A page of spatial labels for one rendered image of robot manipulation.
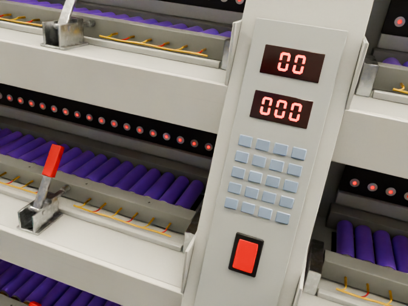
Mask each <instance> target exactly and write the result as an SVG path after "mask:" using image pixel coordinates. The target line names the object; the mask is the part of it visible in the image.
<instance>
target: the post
mask: <svg viewBox="0 0 408 306"><path fill-rule="evenodd" d="M373 2H374V0H246V3H245V8H244V11H243V17H242V22H241V26H240V31H239V36H238V40H237V45H236V51H235V54H234V59H233V65H232V68H231V73H230V77H229V83H228V88H227V92H226V97H225V102H224V105H223V111H222V116H221V120H220V125H219V130H218V134H217V139H216V145H215V148H214V153H213V157H212V162H211V167H210V171H209V176H208V182H207V185H206V191H205V196H204V199H203V205H202V210H201V213H200V219H199V224H198V228H197V233H196V237H195V242H194V248H193V251H192V256H191V261H190V265H189V270H188V276H187V279H186V285H185V290H184V294H183V299H182V304H181V306H193V305H194V300H195V296H196V291H197V286H198V283H199V277H200V272H201V269H202V264H203V258H204V255H205V250H206V245H207V241H208V236H209V231H210V227H211V222H212V219H213V214H214V208H215V205H216V200H217V195H218V191H219V186H220V181H221V178H222V172H223V167H224V164H225V159H226V153H227V150H228V145H229V142H230V136H231V131H232V128H233V123H234V117H235V114H236V109H237V104H238V100H239V95H240V90H241V86H242V81H243V76H244V72H245V67H246V64H247V59H248V53H249V50H250V45H251V40H252V36H253V31H254V26H255V22H256V18H263V19H272V20H276V21H284V22H292V23H296V24H304V25H309V26H316V27H325V28H329V29H337V30H345V31H348V35H347V39H346V42H345V47H344V51H343V54H342V58H341V63H340V66H339V70H338V74H337V77H336V82H335V86H334V89H333V93H332V96H331V100H330V105H329V108H328V112H327V116H326V119H325V124H324V128H323V131H322V135H321V140H320V143H319V147H318V151H317V154H316V159H315V162H314V166H313V170H312V173H311V178H310V182H309V185H308V189H307V194H306V197H305V201H304V205H303V209H302V213H301V217H300V220H299V224H298V228H297V232H296V236H295V239H294V244H293V248H292V251H291V255H290V260H289V263H288V267H287V271H286V274H285V279H284V282H283V286H282V290H281V293H280V298H279V302H278V305H277V306H293V302H294V298H295V295H296V291H297V288H298V283H299V279H300V276H301V273H302V268H303V265H304V261H305V257H306V253H307V250H308V245H309V243H310V238H311V234H312V231H313V227H314V224H315V220H316V216H317V213H318V208H319V204H320V201H321V197H322V193H323V190H324V186H325V181H326V179H327V174H328V170H329V167H330V163H331V160H332V156H333V152H334V149H335V144H336V141H337V137H338V134H339V129H340V126H341V122H342V118H343V114H344V111H345V106H346V104H347V99H348V96H349V92H350V88H351V85H352V81H353V77H354V74H355V69H356V65H357V62H358V58H359V54H360V51H361V47H362V42H363V40H364V35H365V32H366V28H367V24H368V21H369V17H370V13H371V10H372V5H373Z"/></svg>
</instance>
